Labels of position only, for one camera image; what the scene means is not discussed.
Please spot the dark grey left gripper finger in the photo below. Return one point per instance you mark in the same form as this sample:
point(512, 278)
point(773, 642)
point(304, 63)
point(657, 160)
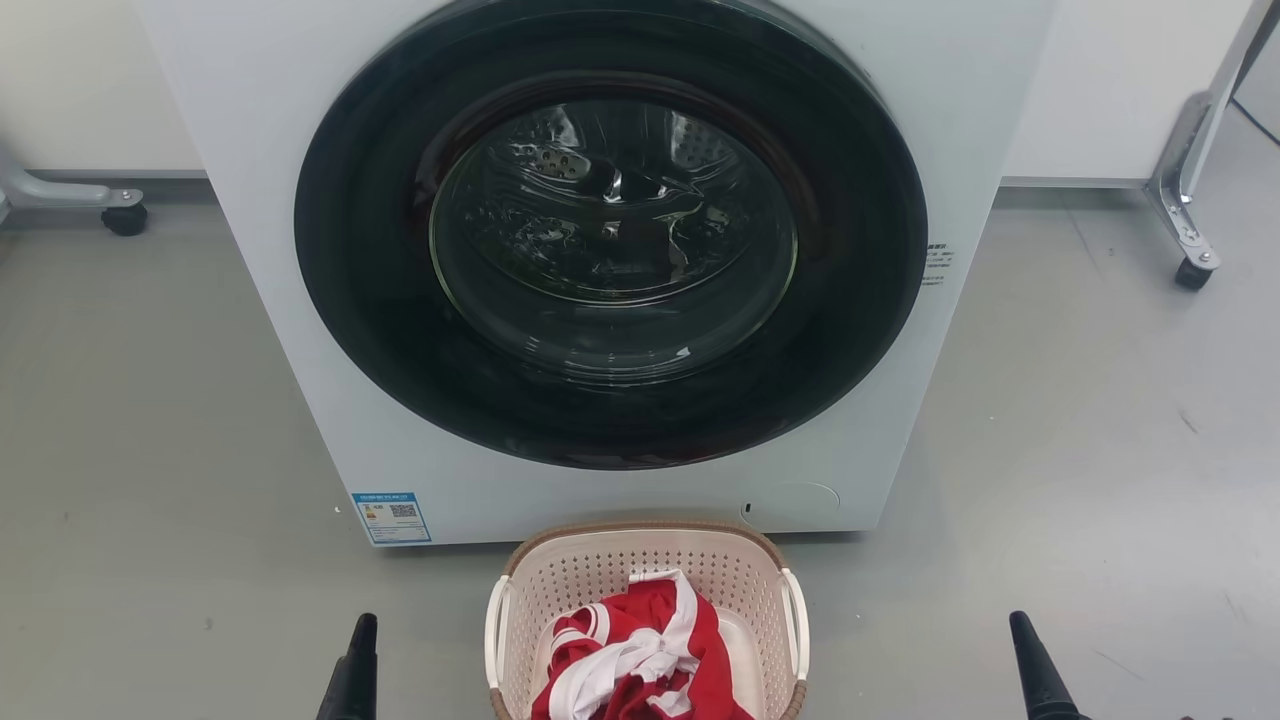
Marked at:
point(352, 680)

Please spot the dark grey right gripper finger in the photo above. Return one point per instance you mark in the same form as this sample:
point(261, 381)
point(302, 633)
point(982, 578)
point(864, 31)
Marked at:
point(1038, 675)

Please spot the beige perforated laundry basket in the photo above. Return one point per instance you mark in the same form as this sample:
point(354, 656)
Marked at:
point(600, 570)

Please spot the blue energy label sticker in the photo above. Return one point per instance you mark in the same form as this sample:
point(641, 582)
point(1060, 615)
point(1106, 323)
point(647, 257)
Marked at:
point(392, 518)

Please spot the round white filter cover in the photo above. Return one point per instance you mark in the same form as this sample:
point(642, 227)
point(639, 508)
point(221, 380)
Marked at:
point(795, 505)

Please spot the red and white garment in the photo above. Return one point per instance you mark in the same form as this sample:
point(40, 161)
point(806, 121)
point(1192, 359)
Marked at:
point(650, 612)

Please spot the round black washing machine door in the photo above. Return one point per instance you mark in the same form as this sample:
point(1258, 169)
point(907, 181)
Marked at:
point(360, 300)

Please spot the small printed text sticker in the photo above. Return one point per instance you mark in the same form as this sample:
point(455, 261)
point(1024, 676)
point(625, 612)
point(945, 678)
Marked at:
point(937, 265)

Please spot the black caster wheel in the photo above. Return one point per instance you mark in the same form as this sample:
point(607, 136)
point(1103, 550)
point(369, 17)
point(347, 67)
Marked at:
point(1192, 275)
point(125, 220)

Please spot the grey metal stand leg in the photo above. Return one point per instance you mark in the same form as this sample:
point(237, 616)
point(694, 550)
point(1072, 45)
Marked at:
point(1190, 150)
point(50, 192)

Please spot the white front-load washing machine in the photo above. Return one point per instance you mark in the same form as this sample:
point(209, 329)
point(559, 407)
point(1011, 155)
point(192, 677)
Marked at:
point(250, 120)

